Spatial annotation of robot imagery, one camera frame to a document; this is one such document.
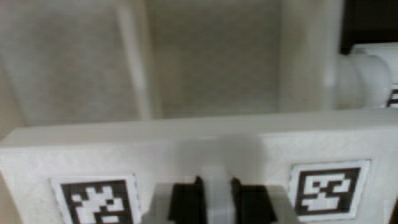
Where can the white cabinet body box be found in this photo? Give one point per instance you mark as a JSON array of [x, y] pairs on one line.
[[128, 60]]

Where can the white cabinet door panel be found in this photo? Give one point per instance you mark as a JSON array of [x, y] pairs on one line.
[[82, 169]]

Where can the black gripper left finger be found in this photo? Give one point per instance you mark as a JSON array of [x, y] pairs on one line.
[[178, 203]]

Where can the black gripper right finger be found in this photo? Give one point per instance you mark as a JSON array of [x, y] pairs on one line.
[[261, 204]]

